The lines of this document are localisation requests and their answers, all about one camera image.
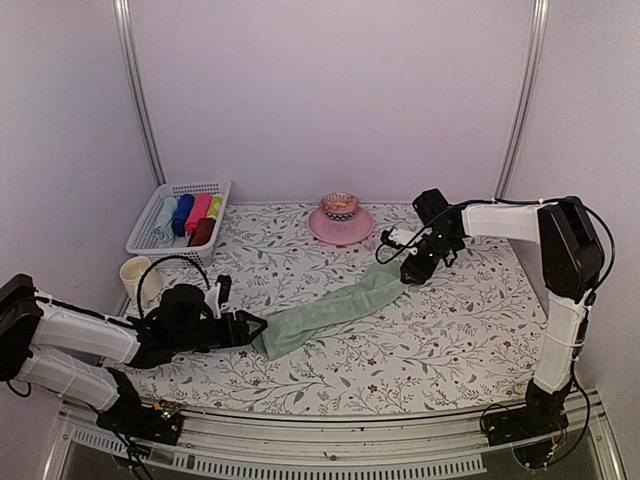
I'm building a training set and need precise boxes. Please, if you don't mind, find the left aluminium frame post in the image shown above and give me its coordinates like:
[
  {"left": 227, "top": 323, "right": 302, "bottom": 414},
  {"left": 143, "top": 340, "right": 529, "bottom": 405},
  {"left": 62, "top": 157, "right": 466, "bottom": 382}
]
[{"left": 113, "top": 0, "right": 166, "bottom": 186}]

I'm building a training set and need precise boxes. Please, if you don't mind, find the pink rolled towel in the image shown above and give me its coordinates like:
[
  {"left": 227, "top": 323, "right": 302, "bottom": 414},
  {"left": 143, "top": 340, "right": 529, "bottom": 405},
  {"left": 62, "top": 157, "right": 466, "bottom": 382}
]
[{"left": 185, "top": 194, "right": 213, "bottom": 235}]

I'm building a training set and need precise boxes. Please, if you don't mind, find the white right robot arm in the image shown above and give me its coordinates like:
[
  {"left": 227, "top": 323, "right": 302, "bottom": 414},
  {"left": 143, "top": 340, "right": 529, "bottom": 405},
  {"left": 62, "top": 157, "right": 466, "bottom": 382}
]
[{"left": 381, "top": 189, "right": 610, "bottom": 395}]

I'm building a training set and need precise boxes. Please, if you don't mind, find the aluminium front rail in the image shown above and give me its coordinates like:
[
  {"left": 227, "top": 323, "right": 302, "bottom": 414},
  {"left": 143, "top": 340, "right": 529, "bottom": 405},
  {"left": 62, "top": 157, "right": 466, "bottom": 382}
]
[{"left": 43, "top": 391, "right": 631, "bottom": 479}]

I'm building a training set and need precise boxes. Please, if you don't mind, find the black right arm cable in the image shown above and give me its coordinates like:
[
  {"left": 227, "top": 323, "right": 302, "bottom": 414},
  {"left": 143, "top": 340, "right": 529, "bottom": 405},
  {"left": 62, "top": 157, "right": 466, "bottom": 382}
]
[{"left": 374, "top": 198, "right": 615, "bottom": 291}]

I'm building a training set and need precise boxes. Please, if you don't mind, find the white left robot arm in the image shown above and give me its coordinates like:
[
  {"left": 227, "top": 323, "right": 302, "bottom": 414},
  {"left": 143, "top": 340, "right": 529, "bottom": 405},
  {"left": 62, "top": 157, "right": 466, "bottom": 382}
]
[{"left": 1, "top": 274, "right": 268, "bottom": 434}]

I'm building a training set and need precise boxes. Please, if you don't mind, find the patterned small bowl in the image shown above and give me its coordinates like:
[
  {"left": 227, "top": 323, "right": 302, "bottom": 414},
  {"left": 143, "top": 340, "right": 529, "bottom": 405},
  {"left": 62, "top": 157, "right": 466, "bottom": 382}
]
[{"left": 321, "top": 192, "right": 360, "bottom": 221}]

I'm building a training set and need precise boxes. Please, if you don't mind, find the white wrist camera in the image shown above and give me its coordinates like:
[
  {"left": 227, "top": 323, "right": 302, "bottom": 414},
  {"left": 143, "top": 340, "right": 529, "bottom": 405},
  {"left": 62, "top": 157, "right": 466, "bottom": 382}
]
[
  {"left": 205, "top": 275, "right": 232, "bottom": 319},
  {"left": 381, "top": 227, "right": 415, "bottom": 250}
]

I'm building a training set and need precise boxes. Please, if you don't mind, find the green panda towel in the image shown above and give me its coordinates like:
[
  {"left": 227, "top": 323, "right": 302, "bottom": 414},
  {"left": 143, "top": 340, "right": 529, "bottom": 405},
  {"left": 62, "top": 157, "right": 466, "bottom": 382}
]
[{"left": 252, "top": 261, "right": 408, "bottom": 360}]

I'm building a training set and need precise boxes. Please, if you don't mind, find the white cup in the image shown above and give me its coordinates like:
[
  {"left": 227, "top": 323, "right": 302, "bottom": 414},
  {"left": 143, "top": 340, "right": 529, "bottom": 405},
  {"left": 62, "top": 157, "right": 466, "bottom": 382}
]
[{"left": 119, "top": 256, "right": 163, "bottom": 307}]

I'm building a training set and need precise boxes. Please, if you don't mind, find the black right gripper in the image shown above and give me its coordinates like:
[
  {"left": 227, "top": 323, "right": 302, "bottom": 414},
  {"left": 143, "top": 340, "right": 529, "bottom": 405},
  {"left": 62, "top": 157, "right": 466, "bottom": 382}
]
[{"left": 401, "top": 230, "right": 461, "bottom": 284}]

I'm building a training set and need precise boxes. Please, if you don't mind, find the white plastic basket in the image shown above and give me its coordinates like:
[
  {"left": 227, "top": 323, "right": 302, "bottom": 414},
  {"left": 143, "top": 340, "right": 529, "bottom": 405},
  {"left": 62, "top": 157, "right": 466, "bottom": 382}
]
[{"left": 126, "top": 179, "right": 233, "bottom": 267}]

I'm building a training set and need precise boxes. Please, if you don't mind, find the right aluminium frame post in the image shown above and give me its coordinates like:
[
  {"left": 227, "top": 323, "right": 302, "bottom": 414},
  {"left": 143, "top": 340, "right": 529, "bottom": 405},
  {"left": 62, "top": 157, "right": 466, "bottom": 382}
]
[{"left": 494, "top": 0, "right": 550, "bottom": 198}]

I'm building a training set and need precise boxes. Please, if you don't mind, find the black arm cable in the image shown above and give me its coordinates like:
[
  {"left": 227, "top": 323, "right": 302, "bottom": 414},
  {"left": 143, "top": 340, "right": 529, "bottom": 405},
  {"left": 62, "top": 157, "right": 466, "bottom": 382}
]
[
  {"left": 136, "top": 254, "right": 211, "bottom": 317},
  {"left": 374, "top": 198, "right": 615, "bottom": 291}
]

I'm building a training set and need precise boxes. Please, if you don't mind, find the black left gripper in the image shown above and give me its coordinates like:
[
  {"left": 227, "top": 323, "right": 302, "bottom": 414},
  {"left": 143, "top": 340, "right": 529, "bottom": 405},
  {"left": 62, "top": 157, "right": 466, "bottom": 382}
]
[{"left": 171, "top": 309, "right": 268, "bottom": 354}]

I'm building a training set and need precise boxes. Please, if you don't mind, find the pink plate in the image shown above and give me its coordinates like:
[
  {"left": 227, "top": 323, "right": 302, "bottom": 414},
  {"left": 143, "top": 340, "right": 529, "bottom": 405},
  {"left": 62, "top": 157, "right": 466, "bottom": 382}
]
[{"left": 308, "top": 207, "right": 374, "bottom": 246}]

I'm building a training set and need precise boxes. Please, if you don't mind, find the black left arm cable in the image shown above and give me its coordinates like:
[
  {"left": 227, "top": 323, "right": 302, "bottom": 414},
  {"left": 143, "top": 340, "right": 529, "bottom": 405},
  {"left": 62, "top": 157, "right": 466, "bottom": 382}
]
[{"left": 136, "top": 254, "right": 211, "bottom": 317}]

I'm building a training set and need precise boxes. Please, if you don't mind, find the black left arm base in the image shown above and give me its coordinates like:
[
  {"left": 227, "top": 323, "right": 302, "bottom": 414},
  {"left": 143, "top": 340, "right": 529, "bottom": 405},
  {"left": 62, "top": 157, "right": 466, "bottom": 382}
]
[{"left": 96, "top": 367, "right": 184, "bottom": 446}]

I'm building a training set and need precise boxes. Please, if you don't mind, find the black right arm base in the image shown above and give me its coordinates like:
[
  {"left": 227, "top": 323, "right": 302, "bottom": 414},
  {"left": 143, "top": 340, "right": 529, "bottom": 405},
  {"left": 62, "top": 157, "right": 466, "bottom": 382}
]
[{"left": 479, "top": 380, "right": 573, "bottom": 470}]

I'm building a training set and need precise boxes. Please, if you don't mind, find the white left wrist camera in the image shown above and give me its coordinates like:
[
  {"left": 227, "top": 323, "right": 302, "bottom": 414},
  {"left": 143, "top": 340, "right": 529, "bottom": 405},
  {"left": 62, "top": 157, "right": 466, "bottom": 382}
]
[{"left": 205, "top": 275, "right": 232, "bottom": 319}]

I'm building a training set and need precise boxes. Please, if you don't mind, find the aluminium frame post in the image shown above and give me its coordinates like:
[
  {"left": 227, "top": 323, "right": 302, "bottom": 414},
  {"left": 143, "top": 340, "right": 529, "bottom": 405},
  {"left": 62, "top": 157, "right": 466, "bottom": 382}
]
[
  {"left": 494, "top": 0, "right": 550, "bottom": 198},
  {"left": 113, "top": 0, "right": 166, "bottom": 186}
]

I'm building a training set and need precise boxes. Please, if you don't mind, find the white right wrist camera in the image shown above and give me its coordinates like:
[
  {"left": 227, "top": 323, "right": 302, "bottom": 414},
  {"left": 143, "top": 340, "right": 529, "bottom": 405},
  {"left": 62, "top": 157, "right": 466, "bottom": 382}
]
[{"left": 381, "top": 227, "right": 415, "bottom": 250}]

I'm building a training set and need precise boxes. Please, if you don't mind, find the light blue rolled towel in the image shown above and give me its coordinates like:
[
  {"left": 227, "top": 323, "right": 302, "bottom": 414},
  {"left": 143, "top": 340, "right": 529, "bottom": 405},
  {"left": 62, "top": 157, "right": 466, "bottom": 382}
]
[{"left": 153, "top": 197, "right": 178, "bottom": 245}]

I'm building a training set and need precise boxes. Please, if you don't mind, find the dark blue rolled towel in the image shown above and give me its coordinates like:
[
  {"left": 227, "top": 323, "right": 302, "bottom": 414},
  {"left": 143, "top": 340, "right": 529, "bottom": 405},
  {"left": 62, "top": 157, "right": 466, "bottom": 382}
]
[{"left": 171, "top": 194, "right": 195, "bottom": 237}]

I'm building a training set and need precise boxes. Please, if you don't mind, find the dark red towel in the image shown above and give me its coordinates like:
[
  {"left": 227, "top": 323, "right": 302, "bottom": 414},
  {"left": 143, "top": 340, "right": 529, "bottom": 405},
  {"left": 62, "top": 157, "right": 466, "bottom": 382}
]
[{"left": 189, "top": 217, "right": 216, "bottom": 247}]

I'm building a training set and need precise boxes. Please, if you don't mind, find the yellow green rolled towel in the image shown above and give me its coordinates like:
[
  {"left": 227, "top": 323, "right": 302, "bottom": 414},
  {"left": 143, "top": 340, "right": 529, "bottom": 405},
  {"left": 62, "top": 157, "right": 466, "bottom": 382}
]
[{"left": 206, "top": 195, "right": 224, "bottom": 220}]

